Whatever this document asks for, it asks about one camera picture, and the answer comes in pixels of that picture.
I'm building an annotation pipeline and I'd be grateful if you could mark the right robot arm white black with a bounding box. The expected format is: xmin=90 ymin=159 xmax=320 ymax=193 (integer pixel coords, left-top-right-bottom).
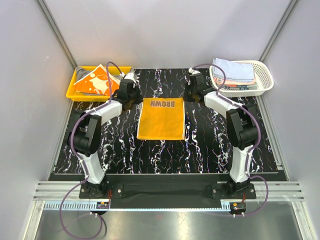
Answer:
xmin=183 ymin=69 xmax=261 ymax=199

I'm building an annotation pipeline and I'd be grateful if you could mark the yellow plastic bin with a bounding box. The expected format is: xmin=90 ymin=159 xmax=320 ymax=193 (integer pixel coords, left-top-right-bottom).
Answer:
xmin=66 ymin=66 xmax=132 ymax=102

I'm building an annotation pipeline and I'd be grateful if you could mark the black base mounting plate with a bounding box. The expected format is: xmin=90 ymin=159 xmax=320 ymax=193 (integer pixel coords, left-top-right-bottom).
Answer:
xmin=79 ymin=173 xmax=257 ymax=211

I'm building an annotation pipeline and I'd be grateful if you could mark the left small electronics board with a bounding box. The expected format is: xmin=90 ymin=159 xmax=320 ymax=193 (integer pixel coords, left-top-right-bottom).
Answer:
xmin=96 ymin=201 xmax=110 ymax=209

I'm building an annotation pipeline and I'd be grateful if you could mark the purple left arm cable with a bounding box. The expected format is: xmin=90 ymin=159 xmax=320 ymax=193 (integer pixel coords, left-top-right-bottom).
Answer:
xmin=58 ymin=61 xmax=128 ymax=238

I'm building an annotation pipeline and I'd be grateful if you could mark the brown yellow bear towel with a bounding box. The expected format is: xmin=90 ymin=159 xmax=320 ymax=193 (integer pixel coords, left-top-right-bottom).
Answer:
xmin=137 ymin=97 xmax=185 ymax=141

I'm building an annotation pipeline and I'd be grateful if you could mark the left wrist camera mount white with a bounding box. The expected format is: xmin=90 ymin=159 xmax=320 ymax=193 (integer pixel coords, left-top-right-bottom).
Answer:
xmin=124 ymin=72 xmax=138 ymax=86

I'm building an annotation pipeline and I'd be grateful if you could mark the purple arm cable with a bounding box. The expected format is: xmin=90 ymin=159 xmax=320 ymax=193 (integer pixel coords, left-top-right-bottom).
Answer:
xmin=58 ymin=61 xmax=128 ymax=238
xmin=191 ymin=63 xmax=270 ymax=217

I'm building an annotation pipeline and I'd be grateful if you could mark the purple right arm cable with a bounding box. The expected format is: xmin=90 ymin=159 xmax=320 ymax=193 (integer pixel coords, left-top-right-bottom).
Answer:
xmin=191 ymin=63 xmax=270 ymax=217

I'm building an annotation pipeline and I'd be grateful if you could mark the white perforated plastic basket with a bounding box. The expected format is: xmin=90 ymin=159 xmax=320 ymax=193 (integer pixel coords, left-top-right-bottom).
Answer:
xmin=219 ymin=60 xmax=274 ymax=98

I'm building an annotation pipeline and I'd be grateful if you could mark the pink folded towel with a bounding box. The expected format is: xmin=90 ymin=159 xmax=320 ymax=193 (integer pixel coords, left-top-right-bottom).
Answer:
xmin=213 ymin=77 xmax=256 ymax=87

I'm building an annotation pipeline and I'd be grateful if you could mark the orange white patterned towel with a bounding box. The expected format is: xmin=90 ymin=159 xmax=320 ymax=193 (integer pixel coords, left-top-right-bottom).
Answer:
xmin=73 ymin=64 xmax=120 ymax=97

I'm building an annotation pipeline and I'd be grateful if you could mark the aluminium frame rail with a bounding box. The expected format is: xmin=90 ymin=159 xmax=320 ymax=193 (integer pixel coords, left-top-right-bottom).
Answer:
xmin=33 ymin=181 xmax=305 ymax=201

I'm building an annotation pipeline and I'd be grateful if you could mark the grey towel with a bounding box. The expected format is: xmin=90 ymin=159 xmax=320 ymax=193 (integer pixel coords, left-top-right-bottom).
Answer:
xmin=75 ymin=66 xmax=92 ymax=81

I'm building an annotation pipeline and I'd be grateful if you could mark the white waffle towel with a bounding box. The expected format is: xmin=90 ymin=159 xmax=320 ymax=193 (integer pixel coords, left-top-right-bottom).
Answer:
xmin=212 ymin=58 xmax=255 ymax=82

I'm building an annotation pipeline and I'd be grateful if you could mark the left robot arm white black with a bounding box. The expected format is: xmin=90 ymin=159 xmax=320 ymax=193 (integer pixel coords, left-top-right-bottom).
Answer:
xmin=67 ymin=73 xmax=143 ymax=198

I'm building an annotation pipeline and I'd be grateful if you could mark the small electronics board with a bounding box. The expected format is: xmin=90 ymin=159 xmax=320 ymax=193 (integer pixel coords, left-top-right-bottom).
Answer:
xmin=96 ymin=201 xmax=110 ymax=209
xmin=230 ymin=202 xmax=247 ymax=214

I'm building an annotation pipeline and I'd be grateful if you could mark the patterned folded towel in basket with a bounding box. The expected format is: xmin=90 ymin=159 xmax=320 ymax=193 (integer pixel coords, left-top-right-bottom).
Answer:
xmin=222 ymin=83 xmax=258 ymax=91

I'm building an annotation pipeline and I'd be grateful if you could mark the white slotted cable duct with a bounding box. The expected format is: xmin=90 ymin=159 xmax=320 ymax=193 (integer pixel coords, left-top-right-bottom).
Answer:
xmin=43 ymin=201 xmax=98 ymax=211

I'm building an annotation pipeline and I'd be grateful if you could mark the right small electronics board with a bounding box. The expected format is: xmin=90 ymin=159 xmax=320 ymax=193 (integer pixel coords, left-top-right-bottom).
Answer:
xmin=230 ymin=202 xmax=247 ymax=214

